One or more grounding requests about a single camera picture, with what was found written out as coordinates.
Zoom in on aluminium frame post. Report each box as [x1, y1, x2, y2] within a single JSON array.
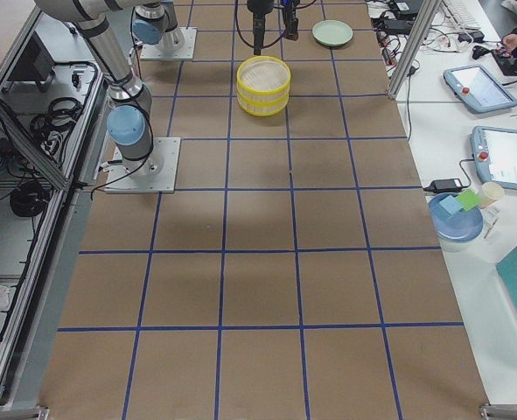
[[388, 0, 441, 100]]

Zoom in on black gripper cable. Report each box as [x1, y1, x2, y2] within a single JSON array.
[[234, 0, 285, 50]]

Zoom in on blue sponge block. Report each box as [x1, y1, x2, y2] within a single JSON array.
[[438, 195, 463, 218]]

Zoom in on blue plate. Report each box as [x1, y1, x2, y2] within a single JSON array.
[[429, 192, 484, 243]]

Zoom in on lower blue teach pendant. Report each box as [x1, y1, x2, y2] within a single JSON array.
[[471, 126, 517, 190]]

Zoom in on upper blue teach pendant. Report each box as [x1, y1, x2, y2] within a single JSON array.
[[443, 65, 517, 114]]

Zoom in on yellow steamer layer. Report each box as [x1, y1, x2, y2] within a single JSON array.
[[236, 56, 291, 101], [237, 93, 290, 117]]

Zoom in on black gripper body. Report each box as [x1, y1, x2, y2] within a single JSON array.
[[247, 0, 274, 53], [282, 0, 300, 38]]

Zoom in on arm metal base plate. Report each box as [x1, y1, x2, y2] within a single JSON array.
[[141, 26, 198, 61], [103, 137, 181, 193]]

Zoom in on light green plate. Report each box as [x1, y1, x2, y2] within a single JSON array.
[[312, 19, 353, 47]]

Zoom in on blue teach pendant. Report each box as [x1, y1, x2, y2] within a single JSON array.
[[443, 65, 517, 114], [471, 126, 517, 190]]

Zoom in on cream cup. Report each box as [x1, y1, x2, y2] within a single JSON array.
[[478, 182, 505, 209]]

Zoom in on green sponge block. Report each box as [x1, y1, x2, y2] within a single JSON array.
[[455, 189, 480, 212]]

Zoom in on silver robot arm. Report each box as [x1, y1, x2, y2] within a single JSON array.
[[130, 1, 303, 55], [36, 1, 185, 179]]

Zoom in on black power adapter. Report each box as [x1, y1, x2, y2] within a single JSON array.
[[424, 178, 465, 194]]

